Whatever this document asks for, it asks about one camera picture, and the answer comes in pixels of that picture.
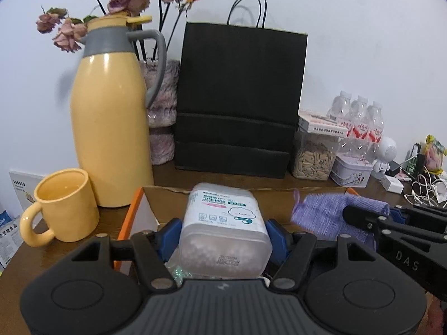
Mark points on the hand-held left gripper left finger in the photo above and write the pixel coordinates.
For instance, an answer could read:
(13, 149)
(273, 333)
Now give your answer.
(169, 240)

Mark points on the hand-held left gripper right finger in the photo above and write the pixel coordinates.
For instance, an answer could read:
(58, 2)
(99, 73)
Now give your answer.
(276, 240)

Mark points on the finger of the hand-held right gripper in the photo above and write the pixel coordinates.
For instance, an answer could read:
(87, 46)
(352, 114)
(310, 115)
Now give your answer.
(400, 215)
(363, 218)

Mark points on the iridescent plastic bag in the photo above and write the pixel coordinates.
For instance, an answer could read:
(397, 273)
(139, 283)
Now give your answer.
(176, 273)

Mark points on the red cardboard box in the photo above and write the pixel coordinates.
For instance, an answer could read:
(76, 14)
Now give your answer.
(167, 202)

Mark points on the purple cloth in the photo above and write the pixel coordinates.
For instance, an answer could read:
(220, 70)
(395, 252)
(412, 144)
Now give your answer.
(321, 216)

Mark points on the clear cotton swab box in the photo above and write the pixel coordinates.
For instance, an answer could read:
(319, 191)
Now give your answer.
(223, 237)

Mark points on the person's right forearm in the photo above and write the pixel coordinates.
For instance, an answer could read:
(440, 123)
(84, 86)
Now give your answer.
(438, 309)

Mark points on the white charger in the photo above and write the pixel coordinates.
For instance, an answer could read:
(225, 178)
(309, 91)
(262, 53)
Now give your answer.
(393, 184)

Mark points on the printed tin box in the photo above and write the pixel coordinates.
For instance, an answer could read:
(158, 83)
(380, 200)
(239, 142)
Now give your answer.
(351, 172)

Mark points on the black power adapter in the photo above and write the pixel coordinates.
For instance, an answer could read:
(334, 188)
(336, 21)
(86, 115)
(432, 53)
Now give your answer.
(395, 168)

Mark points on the white robot toy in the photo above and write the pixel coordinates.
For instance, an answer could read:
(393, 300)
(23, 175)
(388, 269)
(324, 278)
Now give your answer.
(386, 151)

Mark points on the yellow green snack packet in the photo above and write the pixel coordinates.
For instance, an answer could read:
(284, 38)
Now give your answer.
(434, 155)

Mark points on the clear seed jar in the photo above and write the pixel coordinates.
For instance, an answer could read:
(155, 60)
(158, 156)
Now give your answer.
(312, 160)

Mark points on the clear water bottle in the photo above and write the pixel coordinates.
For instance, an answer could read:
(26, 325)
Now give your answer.
(359, 122)
(375, 125)
(339, 108)

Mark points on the white flat box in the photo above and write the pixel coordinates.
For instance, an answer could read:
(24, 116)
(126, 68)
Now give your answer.
(321, 124)

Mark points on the yellow mug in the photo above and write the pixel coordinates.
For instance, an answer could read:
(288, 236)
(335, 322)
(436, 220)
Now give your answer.
(66, 209)

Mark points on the fuzzy pink vase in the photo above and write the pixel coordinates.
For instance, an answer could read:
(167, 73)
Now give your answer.
(162, 129)

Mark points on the yellow thermos jug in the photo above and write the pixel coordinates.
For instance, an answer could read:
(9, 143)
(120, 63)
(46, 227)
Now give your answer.
(108, 129)

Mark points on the black paper bag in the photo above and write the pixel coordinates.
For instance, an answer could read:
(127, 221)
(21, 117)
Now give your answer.
(237, 104)

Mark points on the blue printed bags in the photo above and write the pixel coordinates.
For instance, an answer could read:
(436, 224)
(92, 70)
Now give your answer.
(8, 237)

